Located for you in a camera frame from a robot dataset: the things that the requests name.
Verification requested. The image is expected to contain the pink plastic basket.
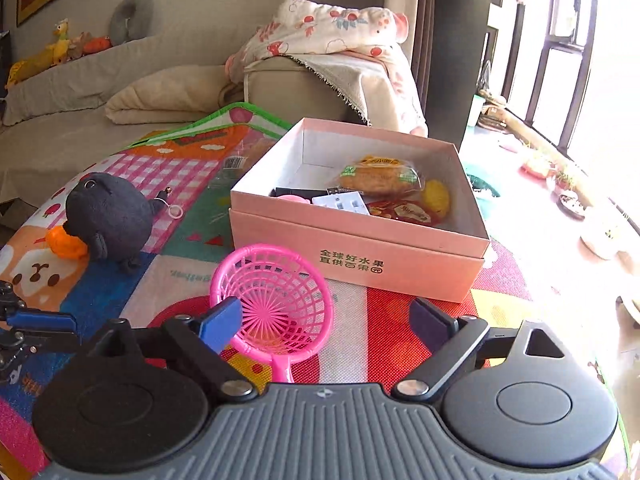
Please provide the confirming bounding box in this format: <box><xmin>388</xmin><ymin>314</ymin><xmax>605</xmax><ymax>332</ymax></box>
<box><xmin>209</xmin><ymin>244</ymin><xmax>334</xmax><ymax>382</ymax></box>

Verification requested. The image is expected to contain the red snack packet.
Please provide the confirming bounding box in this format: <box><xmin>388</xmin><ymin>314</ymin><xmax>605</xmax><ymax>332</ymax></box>
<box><xmin>367</xmin><ymin>200</ymin><xmax>440</xmax><ymax>226</ymax></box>

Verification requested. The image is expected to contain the yellow toy corn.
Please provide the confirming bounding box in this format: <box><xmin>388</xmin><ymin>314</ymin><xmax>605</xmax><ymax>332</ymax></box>
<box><xmin>422</xmin><ymin>179</ymin><xmax>451</xmax><ymax>220</ymax></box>

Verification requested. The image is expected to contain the black cylinder toy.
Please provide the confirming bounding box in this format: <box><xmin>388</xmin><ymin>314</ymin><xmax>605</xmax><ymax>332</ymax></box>
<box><xmin>270</xmin><ymin>188</ymin><xmax>329</xmax><ymax>200</ymax></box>

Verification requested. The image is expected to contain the white power adapter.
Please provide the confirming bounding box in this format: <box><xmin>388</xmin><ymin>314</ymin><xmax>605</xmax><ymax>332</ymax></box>
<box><xmin>311</xmin><ymin>192</ymin><xmax>370</xmax><ymax>216</ymax></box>

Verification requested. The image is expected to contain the packaged bun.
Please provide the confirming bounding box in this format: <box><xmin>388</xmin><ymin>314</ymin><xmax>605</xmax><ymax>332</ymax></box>
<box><xmin>337</xmin><ymin>155</ymin><xmax>422</xmax><ymax>197</ymax></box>

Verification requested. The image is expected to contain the pink pig toy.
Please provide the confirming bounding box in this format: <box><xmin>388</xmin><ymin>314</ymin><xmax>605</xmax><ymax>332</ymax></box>
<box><xmin>277</xmin><ymin>194</ymin><xmax>311</xmax><ymax>205</ymax></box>

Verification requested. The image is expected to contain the orange toy piece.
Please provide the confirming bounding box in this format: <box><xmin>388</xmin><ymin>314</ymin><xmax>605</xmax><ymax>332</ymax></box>
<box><xmin>46</xmin><ymin>226</ymin><xmax>89</xmax><ymax>260</ymax></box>

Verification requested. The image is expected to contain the colourful play mat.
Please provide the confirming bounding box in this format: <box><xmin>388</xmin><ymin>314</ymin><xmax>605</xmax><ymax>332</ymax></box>
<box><xmin>0</xmin><ymin>102</ymin><xmax>632</xmax><ymax>480</ymax></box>

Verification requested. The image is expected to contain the black plush toy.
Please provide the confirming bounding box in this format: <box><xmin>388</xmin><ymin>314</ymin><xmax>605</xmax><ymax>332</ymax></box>
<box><xmin>63</xmin><ymin>172</ymin><xmax>171</xmax><ymax>274</ymax></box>

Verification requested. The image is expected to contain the pink cardboard box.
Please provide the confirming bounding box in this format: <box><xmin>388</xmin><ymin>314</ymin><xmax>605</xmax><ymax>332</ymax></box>
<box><xmin>230</xmin><ymin>118</ymin><xmax>489</xmax><ymax>302</ymax></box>

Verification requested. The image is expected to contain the red plant pot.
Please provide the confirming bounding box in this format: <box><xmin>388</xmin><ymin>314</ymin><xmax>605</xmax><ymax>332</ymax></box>
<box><xmin>521</xmin><ymin>159</ymin><xmax>555</xmax><ymax>180</ymax></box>

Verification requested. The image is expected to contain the yellow plush toy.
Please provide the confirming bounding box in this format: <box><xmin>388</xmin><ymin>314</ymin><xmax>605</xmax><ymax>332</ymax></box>
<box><xmin>6</xmin><ymin>18</ymin><xmax>70</xmax><ymax>90</ymax></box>

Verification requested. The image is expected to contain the grey towel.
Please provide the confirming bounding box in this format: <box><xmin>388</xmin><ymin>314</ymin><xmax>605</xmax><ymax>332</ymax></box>
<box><xmin>290</xmin><ymin>53</ymin><xmax>399</xmax><ymax>130</ymax></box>

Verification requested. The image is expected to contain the floral quilt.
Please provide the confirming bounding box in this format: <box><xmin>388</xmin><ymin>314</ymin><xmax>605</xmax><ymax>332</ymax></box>
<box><xmin>224</xmin><ymin>0</ymin><xmax>428</xmax><ymax>138</ymax></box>

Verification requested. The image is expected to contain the grey neck pillow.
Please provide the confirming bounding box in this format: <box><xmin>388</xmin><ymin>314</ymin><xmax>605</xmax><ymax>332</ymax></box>
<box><xmin>108</xmin><ymin>0</ymin><xmax>154</xmax><ymax>46</ymax></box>

